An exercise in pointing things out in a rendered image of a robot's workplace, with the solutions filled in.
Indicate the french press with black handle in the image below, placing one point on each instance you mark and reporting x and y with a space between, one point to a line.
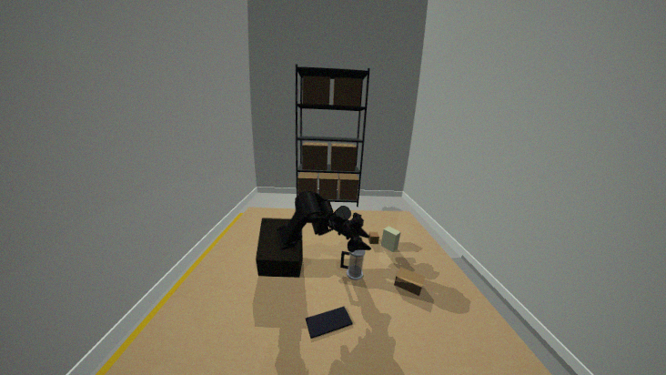
355 265

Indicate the dark grey flat rectangular pad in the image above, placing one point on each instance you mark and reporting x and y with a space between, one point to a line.
328 321

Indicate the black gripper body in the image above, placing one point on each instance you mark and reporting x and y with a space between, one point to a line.
346 232

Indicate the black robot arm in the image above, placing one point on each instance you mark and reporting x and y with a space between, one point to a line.
312 208

